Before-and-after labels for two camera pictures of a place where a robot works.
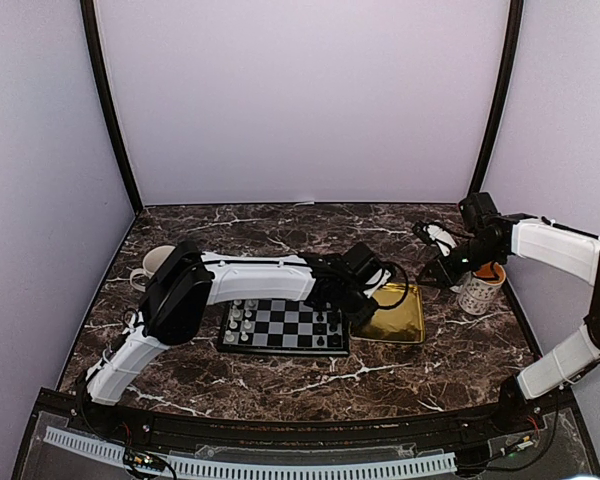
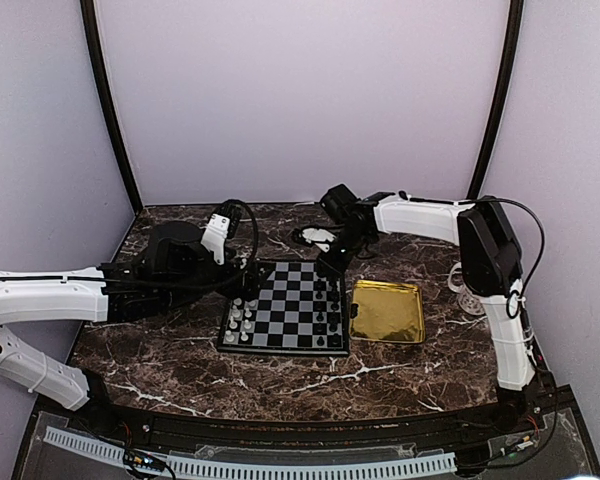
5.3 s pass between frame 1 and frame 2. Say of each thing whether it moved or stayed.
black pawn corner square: stayed
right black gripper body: moved
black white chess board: stayed
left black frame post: stayed
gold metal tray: stayed
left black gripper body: moved
